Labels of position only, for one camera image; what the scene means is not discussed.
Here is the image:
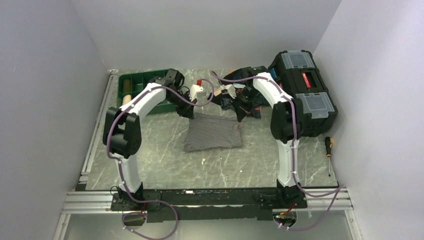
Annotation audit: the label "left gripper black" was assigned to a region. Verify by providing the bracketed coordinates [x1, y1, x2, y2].
[167, 91, 198, 121]

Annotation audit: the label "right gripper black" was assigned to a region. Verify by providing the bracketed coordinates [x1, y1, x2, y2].
[229, 86, 260, 123]

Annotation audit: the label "grey striped underwear orange trim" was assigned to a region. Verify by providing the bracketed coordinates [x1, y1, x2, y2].
[183, 112, 242, 153]

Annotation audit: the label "green divided organizer tray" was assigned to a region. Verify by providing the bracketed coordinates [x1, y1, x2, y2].
[115, 69, 176, 115]

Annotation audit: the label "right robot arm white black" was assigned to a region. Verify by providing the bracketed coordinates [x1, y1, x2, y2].
[226, 66, 305, 208]

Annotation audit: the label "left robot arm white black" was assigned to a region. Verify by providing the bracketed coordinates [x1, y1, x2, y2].
[102, 68, 196, 210]

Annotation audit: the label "black underwear tan patch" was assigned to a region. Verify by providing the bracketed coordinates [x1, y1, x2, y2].
[208, 70, 246, 105]

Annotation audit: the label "cream rolled underwear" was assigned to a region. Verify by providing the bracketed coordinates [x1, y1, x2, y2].
[122, 94, 132, 106]

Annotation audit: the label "olive rolled underwear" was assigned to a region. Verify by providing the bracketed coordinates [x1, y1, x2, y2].
[121, 79, 132, 94]

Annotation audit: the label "black toolbox clear lids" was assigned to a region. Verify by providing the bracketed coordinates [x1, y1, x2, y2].
[268, 50, 338, 137]

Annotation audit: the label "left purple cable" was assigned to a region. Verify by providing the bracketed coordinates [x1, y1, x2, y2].
[105, 78, 216, 240]

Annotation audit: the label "purple cable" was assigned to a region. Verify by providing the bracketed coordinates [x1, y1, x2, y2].
[105, 78, 216, 240]
[210, 70, 345, 233]

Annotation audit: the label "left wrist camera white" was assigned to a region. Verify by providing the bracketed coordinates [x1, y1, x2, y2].
[189, 79, 206, 103]

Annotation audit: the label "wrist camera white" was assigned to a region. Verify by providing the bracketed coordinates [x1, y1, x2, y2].
[214, 84, 237, 99]
[189, 79, 206, 103]

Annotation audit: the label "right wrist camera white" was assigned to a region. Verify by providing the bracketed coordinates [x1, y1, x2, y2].
[214, 84, 237, 99]

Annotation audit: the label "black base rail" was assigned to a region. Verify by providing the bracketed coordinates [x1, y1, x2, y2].
[110, 187, 308, 223]

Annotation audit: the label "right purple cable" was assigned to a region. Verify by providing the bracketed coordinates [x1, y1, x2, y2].
[210, 70, 345, 233]

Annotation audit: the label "aluminium frame rail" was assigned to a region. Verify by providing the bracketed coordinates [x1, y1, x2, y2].
[54, 185, 363, 240]

